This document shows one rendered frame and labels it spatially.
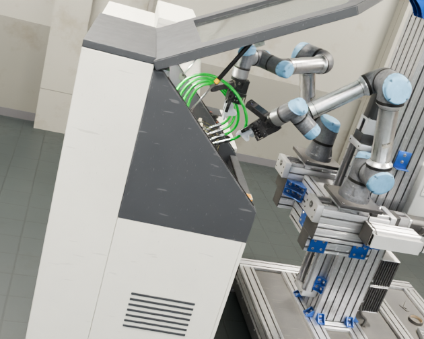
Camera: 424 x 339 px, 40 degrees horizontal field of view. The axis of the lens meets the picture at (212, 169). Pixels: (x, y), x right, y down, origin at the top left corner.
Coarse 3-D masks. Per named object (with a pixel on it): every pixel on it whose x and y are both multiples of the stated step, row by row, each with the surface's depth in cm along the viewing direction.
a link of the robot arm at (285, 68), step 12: (276, 60) 256; (288, 60) 258; (300, 60) 264; (312, 60) 270; (324, 60) 276; (276, 72) 255; (288, 72) 254; (300, 72) 265; (312, 72) 274; (324, 72) 279
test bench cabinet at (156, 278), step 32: (128, 224) 247; (128, 256) 253; (160, 256) 255; (192, 256) 256; (224, 256) 258; (128, 288) 260; (160, 288) 261; (192, 288) 263; (224, 288) 264; (96, 320) 265; (128, 320) 266; (160, 320) 268; (192, 320) 270
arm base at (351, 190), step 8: (344, 184) 273; (352, 184) 269; (360, 184) 267; (344, 192) 270; (352, 192) 269; (360, 192) 268; (368, 192) 270; (352, 200) 268; (360, 200) 268; (368, 200) 271
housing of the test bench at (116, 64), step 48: (96, 48) 217; (144, 48) 229; (96, 96) 224; (144, 96) 226; (96, 144) 232; (96, 192) 240; (48, 240) 247; (96, 240) 249; (48, 288) 256; (96, 288) 258; (48, 336) 266
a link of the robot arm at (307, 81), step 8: (296, 48) 290; (304, 48) 288; (312, 48) 286; (320, 48) 286; (296, 56) 291; (304, 56) 287; (312, 56) 284; (304, 80) 299; (312, 80) 299; (304, 88) 302; (312, 88) 302; (304, 96) 306; (312, 96) 306
